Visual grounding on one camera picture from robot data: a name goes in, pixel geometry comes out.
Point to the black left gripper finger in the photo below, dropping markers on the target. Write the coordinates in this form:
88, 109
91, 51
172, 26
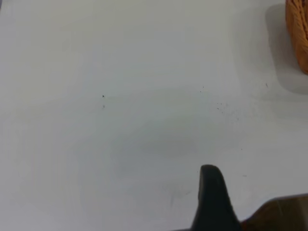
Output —
213, 204

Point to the orange woven wicker basket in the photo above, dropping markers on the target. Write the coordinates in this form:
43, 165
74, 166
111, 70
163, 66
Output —
299, 36

